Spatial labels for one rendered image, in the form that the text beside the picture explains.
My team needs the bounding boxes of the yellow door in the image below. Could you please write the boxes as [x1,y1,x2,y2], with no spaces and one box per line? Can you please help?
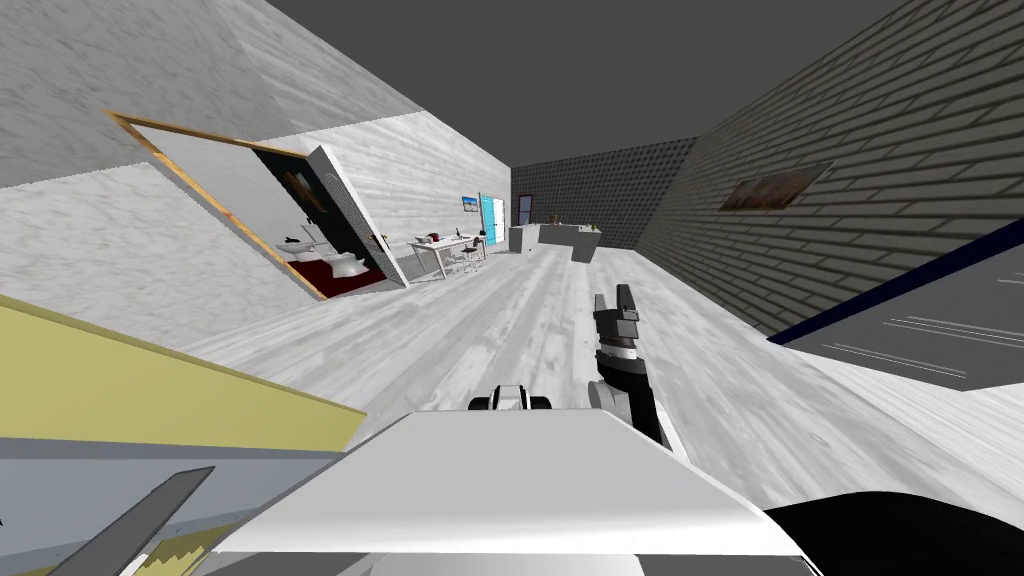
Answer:
[0,294,368,453]

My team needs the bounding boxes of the grey counter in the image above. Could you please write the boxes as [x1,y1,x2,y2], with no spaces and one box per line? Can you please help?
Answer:
[507,221,604,265]

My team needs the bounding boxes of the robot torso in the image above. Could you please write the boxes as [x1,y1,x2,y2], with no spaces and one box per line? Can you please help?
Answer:
[191,383,825,576]

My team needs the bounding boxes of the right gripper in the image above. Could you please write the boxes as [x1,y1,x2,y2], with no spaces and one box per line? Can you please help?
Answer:
[592,283,642,345]

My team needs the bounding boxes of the brown wall picture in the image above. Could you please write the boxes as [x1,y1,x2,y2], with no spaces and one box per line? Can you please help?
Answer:
[716,161,837,214]

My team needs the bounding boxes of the white open door leaf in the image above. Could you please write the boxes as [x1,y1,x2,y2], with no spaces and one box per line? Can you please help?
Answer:
[306,143,410,289]

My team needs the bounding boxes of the white sink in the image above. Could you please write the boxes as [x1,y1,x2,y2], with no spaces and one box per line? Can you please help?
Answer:
[275,234,323,262]

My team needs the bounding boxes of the dark grey door blue edge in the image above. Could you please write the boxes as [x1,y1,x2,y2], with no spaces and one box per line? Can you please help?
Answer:
[766,217,1024,393]

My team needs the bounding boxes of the white toilet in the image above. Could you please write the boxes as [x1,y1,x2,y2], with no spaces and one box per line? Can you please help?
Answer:
[331,251,372,280]

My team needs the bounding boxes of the white table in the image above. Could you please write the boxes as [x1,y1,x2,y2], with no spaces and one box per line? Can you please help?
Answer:
[407,229,483,281]

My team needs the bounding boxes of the grey flat bar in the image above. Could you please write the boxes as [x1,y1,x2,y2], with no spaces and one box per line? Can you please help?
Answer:
[46,465,217,576]

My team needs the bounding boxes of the dark red rug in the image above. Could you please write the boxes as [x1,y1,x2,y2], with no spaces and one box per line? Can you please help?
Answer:
[288,256,389,300]

